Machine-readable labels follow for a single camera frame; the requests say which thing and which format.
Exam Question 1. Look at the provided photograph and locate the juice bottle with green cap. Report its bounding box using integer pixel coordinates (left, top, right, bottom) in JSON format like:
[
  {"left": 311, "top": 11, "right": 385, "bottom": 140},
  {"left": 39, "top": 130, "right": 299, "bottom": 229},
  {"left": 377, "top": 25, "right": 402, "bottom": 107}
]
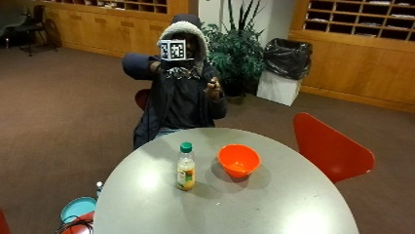
[{"left": 176, "top": 141, "right": 196, "bottom": 192}]

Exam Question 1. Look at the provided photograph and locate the red chair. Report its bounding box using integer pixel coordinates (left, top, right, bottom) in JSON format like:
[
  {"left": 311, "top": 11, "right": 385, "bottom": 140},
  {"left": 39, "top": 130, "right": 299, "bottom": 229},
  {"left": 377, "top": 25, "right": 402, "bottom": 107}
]
[
  {"left": 132, "top": 88, "right": 151, "bottom": 111},
  {"left": 291, "top": 112, "right": 376, "bottom": 184},
  {"left": 55, "top": 210, "right": 95, "bottom": 234}
]

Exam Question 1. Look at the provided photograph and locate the black trash bag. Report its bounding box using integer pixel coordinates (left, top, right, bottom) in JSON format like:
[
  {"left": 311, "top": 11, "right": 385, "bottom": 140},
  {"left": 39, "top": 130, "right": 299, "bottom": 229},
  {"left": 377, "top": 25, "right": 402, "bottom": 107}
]
[{"left": 261, "top": 37, "right": 313, "bottom": 81}]

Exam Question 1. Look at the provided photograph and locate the white trash bin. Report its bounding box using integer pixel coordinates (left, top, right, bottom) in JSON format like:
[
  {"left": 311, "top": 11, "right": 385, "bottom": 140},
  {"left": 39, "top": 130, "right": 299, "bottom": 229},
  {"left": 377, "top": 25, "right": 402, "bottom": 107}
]
[{"left": 255, "top": 69, "right": 303, "bottom": 107}]

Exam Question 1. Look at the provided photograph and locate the wooden pigeonhole shelf cabinet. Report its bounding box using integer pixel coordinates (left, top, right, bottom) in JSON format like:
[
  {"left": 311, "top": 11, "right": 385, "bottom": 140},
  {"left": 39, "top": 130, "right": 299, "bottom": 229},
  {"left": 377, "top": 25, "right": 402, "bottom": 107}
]
[{"left": 287, "top": 0, "right": 415, "bottom": 114}]

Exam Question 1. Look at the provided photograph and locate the orange plastic bowl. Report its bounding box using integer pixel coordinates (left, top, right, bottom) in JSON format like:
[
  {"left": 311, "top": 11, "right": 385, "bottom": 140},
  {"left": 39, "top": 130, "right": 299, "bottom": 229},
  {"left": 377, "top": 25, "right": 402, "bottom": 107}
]
[{"left": 216, "top": 143, "right": 261, "bottom": 178}]

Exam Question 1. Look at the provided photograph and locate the black cable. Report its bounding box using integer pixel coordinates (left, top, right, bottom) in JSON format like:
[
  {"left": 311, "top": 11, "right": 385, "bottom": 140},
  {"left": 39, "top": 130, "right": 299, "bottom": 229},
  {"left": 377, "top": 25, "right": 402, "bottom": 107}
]
[{"left": 54, "top": 215, "right": 94, "bottom": 234}]

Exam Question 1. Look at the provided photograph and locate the teal round plate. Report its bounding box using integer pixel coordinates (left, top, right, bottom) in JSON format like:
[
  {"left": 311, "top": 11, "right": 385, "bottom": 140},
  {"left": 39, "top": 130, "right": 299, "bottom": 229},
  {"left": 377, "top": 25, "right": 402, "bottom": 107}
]
[{"left": 59, "top": 196, "right": 98, "bottom": 224}]

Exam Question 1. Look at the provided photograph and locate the white marker cube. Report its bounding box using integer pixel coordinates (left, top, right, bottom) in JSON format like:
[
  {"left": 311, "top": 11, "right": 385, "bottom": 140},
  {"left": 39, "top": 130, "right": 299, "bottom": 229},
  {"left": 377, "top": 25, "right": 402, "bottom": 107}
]
[{"left": 158, "top": 38, "right": 194, "bottom": 62}]

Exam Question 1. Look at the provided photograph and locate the wooden cabinet with drawers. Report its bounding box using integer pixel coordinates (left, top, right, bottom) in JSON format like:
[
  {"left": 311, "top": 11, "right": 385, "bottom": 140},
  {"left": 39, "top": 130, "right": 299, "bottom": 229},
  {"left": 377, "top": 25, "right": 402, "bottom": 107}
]
[{"left": 41, "top": 0, "right": 190, "bottom": 59}]

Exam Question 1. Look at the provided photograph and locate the green potted plant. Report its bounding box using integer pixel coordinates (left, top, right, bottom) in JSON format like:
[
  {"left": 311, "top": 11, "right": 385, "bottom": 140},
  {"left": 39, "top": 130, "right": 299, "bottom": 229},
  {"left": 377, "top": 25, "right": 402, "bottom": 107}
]
[{"left": 200, "top": 0, "right": 267, "bottom": 98}]

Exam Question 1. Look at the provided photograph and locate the black chair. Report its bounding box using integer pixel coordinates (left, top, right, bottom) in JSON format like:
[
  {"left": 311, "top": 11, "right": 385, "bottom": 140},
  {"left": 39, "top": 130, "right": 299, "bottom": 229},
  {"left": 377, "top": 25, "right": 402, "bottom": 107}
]
[{"left": 13, "top": 4, "right": 61, "bottom": 58}]

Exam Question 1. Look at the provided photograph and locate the the person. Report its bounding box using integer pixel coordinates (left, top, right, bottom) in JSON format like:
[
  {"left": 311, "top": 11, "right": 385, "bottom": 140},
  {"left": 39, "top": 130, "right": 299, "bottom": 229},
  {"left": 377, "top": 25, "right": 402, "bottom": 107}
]
[{"left": 122, "top": 14, "right": 230, "bottom": 150}]

